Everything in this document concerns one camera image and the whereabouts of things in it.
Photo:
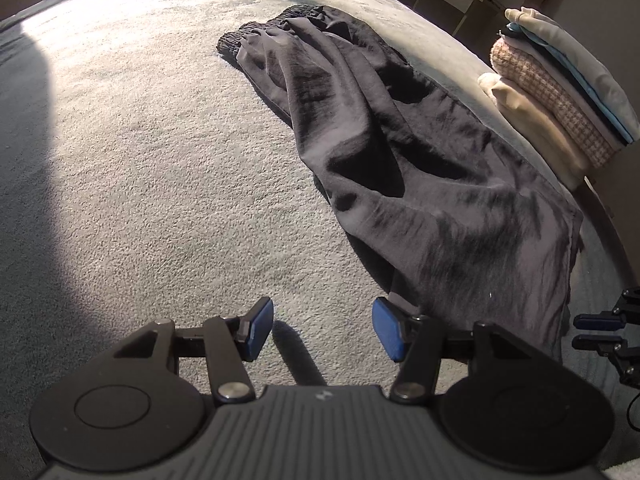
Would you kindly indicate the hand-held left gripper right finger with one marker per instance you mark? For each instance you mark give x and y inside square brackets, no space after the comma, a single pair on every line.
[387,332]

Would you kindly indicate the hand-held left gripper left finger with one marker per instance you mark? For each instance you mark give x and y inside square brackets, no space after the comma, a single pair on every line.
[260,327]

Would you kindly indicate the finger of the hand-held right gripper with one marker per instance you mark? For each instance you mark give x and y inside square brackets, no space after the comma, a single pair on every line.
[595,321]
[592,342]

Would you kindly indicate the dark pants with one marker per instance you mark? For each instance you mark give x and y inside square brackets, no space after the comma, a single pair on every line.
[400,170]

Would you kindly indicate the stack of folded clothes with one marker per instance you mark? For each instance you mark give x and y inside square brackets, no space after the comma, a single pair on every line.
[550,105]

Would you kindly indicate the grey bed blanket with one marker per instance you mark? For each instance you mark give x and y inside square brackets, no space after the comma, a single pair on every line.
[150,160]

